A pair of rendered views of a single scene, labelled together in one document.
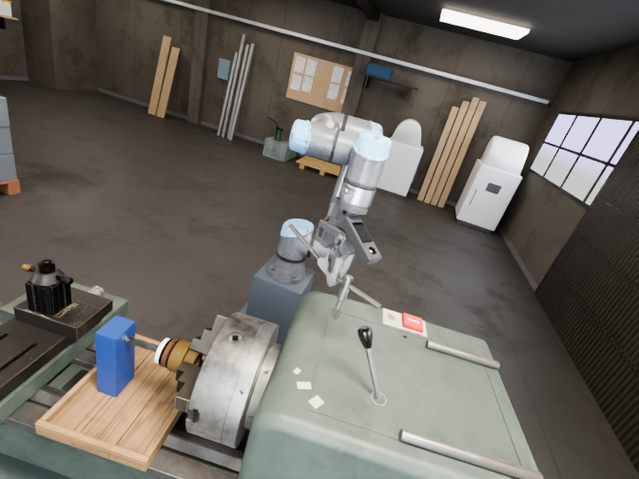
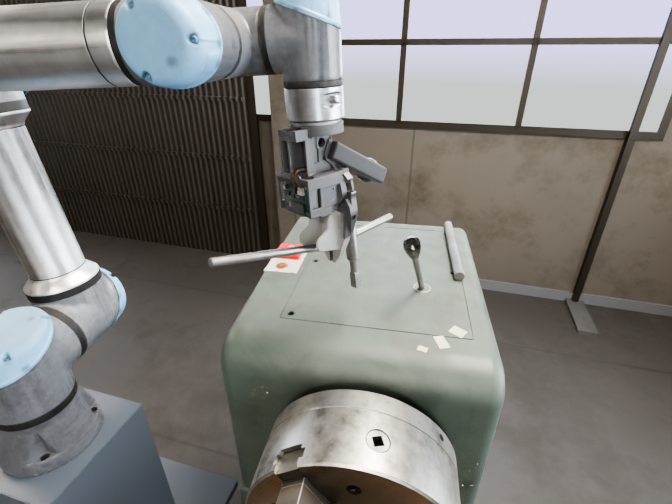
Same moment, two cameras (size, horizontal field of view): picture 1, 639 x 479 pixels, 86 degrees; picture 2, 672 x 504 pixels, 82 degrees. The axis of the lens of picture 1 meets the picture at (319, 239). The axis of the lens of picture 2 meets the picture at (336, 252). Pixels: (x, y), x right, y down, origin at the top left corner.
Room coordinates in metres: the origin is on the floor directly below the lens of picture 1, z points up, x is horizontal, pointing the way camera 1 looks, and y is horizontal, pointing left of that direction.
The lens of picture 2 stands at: (0.64, 0.47, 1.69)
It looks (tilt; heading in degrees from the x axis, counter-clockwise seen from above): 28 degrees down; 277
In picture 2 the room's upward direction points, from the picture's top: straight up
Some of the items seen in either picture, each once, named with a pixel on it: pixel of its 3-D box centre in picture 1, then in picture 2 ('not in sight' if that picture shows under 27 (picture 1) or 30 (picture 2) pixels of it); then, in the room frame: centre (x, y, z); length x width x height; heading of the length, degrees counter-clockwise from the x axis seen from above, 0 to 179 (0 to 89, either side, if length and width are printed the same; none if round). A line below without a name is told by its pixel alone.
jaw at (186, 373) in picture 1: (190, 390); not in sight; (0.57, 0.20, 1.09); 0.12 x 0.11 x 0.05; 177
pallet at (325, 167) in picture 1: (325, 168); not in sight; (7.33, 0.28, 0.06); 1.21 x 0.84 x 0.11; 81
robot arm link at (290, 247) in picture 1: (297, 238); (21, 360); (1.19, 0.09, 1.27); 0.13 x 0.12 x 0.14; 91
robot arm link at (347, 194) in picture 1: (355, 194); (316, 106); (0.74, -0.05, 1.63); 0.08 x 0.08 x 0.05
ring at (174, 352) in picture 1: (182, 356); not in sight; (0.67, 0.27, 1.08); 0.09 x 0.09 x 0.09; 87
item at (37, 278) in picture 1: (47, 274); not in sight; (0.77, 0.74, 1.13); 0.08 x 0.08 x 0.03
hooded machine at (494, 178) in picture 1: (491, 183); not in sight; (6.60, -2.80, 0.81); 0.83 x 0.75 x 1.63; 171
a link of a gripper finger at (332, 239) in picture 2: (326, 267); (330, 240); (0.72, -0.03, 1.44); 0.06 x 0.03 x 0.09; 51
